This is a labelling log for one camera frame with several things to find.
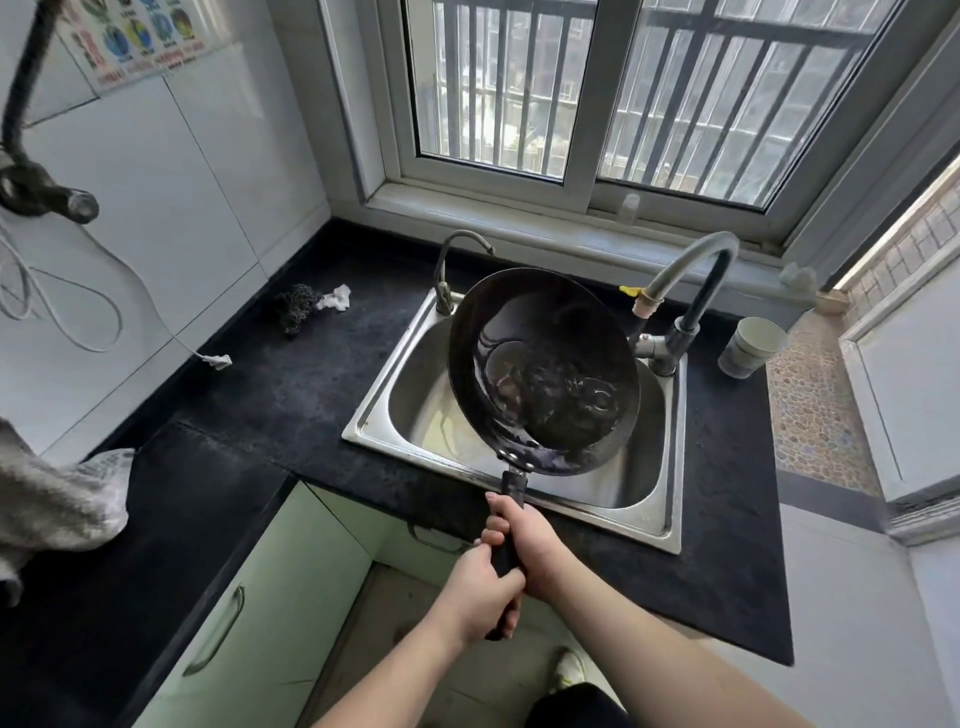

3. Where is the white window frame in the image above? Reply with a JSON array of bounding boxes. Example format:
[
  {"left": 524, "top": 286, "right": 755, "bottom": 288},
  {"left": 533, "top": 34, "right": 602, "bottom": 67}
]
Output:
[{"left": 314, "top": 0, "right": 960, "bottom": 264}]

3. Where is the row of metal window bars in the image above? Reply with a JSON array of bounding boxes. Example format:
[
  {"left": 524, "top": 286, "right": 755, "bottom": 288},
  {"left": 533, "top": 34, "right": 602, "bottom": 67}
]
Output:
[{"left": 431, "top": 0, "right": 894, "bottom": 205}]

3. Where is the dark steel wool scrubber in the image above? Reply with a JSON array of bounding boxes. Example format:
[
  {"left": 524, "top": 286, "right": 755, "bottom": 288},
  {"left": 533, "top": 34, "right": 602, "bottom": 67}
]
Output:
[{"left": 273, "top": 283, "right": 324, "bottom": 339}]

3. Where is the black wok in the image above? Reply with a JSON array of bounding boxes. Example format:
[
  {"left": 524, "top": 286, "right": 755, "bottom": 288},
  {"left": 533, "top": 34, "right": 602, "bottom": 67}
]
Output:
[{"left": 447, "top": 267, "right": 643, "bottom": 643}]

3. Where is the person's right forearm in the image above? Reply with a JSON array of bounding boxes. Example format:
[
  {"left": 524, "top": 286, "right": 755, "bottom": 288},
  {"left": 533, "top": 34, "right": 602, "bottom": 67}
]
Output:
[{"left": 539, "top": 554, "right": 815, "bottom": 728}]

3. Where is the dark braided hose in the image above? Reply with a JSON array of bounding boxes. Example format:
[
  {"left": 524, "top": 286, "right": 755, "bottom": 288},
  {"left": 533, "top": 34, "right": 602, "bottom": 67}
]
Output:
[{"left": 0, "top": 0, "right": 65, "bottom": 168}]

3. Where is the stainless steel sink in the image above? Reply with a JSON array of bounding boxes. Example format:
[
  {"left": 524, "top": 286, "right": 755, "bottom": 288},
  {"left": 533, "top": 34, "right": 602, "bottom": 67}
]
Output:
[{"left": 342, "top": 288, "right": 688, "bottom": 556}]

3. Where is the colourful wall poster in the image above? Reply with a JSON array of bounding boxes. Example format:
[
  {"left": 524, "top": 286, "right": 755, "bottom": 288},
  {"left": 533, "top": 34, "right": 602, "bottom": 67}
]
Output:
[{"left": 59, "top": 0, "right": 208, "bottom": 95}]

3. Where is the thin dark gooseneck faucet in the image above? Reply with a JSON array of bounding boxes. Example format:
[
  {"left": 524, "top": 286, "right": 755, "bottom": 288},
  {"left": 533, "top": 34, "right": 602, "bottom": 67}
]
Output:
[{"left": 433, "top": 229, "right": 496, "bottom": 316}]

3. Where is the person's left forearm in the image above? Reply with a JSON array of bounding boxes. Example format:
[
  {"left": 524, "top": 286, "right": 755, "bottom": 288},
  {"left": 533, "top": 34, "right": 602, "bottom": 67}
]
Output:
[{"left": 314, "top": 599, "right": 481, "bottom": 728}]

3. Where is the dark metal wall tap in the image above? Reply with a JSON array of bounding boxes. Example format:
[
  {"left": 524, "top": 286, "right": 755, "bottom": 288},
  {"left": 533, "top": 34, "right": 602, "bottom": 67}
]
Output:
[{"left": 0, "top": 161, "right": 101, "bottom": 226}]

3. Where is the white paper cup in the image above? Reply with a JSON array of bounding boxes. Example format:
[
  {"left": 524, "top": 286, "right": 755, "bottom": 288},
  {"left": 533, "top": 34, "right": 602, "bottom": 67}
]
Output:
[{"left": 717, "top": 316, "right": 789, "bottom": 380}]

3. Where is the white cable with plug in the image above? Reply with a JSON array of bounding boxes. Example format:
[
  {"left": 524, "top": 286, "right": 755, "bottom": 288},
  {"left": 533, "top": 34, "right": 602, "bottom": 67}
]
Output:
[{"left": 0, "top": 217, "right": 234, "bottom": 373}]

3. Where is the green sink cabinet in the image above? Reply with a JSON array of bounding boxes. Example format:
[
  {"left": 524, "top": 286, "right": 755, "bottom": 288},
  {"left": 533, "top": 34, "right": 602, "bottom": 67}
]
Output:
[{"left": 307, "top": 483, "right": 489, "bottom": 590}]

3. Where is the white sliding door frame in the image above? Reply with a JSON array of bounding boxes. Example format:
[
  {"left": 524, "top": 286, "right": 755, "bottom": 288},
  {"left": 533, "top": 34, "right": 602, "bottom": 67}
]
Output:
[{"left": 836, "top": 247, "right": 960, "bottom": 547}]

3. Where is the large steel faucet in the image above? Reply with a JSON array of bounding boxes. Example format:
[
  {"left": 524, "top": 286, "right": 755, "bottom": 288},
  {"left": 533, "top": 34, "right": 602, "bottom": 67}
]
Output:
[{"left": 628, "top": 230, "right": 742, "bottom": 378}]

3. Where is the person's right hand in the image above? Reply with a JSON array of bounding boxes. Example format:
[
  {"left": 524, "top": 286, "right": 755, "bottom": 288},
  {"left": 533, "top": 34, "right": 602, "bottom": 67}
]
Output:
[{"left": 478, "top": 491, "right": 577, "bottom": 601}]

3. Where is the grey towel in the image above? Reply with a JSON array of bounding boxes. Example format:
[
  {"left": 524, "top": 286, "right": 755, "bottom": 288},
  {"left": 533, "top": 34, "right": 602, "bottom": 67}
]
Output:
[{"left": 0, "top": 416, "right": 136, "bottom": 609}]

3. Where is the person's left hand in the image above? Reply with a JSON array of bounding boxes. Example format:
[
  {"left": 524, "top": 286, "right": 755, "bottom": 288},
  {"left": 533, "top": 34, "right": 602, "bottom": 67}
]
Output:
[{"left": 440, "top": 543, "right": 528, "bottom": 651}]

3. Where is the person's black clothing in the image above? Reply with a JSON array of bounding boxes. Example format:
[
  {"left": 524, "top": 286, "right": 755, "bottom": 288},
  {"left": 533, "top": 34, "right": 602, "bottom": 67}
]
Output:
[{"left": 524, "top": 682, "right": 631, "bottom": 728}]

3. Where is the person's right white shoe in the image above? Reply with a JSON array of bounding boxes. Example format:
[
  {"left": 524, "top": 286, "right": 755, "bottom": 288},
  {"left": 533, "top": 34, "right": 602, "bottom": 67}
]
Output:
[{"left": 551, "top": 648, "right": 586, "bottom": 691}]

